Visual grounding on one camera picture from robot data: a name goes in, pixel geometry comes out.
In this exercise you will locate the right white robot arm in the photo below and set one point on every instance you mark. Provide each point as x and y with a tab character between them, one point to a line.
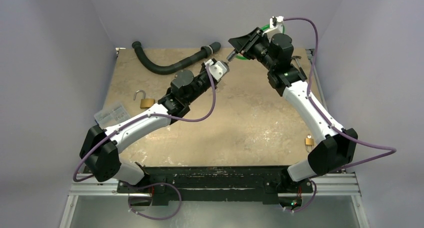
334	148

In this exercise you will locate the green cable lock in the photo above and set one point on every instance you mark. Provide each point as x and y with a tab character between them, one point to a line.
233	55

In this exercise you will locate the large brass padlock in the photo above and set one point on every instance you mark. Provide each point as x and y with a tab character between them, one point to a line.
145	102

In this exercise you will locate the small brass padlock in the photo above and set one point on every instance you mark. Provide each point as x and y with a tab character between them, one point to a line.
309	143

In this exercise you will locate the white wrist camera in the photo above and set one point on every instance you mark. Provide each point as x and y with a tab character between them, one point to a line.
275	26
217	68

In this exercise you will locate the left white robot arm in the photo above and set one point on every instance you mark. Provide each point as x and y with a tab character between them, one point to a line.
101	149

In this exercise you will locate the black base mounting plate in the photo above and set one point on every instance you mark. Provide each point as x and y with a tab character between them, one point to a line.
217	184

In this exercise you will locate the clear plastic box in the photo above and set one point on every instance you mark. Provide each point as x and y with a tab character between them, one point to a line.
111	115

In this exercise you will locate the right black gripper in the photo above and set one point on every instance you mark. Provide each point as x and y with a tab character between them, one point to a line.
247	42

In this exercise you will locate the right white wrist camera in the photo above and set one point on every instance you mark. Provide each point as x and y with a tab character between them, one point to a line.
275	26

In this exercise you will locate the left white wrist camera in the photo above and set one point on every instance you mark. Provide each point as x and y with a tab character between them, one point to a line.
217	68

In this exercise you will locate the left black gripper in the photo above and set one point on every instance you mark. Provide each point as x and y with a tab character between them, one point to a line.
203	69

